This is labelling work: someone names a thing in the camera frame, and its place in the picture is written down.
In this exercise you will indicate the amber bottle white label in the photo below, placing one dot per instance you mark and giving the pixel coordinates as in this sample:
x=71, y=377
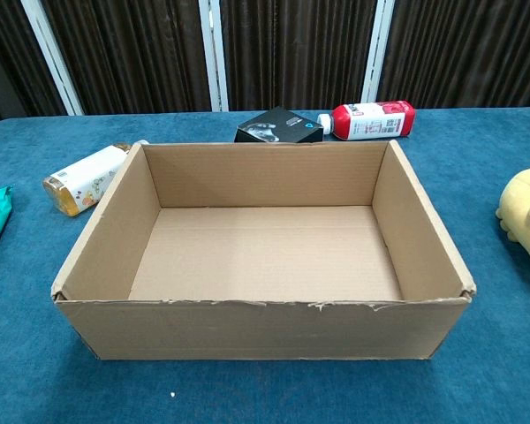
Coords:
x=86, y=181

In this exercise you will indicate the blue velvet tablecloth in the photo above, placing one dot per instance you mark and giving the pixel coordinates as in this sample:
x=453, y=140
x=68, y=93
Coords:
x=265, y=388

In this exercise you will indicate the yellow plush toy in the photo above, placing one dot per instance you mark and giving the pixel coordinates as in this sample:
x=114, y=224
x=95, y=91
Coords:
x=527, y=207

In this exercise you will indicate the open brown cardboard box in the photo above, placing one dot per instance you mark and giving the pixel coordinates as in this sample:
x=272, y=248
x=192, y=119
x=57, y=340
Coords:
x=265, y=331

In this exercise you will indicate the red drink bottle white label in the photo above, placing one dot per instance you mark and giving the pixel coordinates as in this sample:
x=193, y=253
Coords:
x=371, y=121

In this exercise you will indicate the dark brown pleated screen panel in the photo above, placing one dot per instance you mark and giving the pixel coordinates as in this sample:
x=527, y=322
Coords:
x=296, y=53
x=132, y=53
x=4, y=57
x=472, y=48

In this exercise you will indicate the white screen frame post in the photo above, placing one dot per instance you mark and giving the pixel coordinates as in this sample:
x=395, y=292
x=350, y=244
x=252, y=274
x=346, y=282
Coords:
x=53, y=57
x=376, y=48
x=214, y=53

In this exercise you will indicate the small black carton box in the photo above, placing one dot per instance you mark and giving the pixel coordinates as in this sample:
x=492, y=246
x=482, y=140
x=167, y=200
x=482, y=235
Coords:
x=287, y=128

